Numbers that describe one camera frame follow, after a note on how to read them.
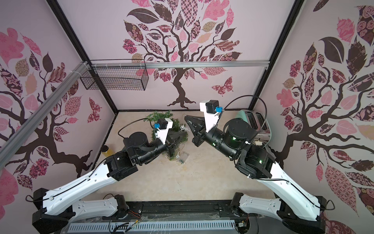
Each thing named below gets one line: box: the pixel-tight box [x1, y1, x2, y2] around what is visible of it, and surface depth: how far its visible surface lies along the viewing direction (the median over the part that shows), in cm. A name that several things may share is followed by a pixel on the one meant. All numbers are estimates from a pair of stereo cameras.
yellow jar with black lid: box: [100, 145, 114, 158], surface depth 89 cm
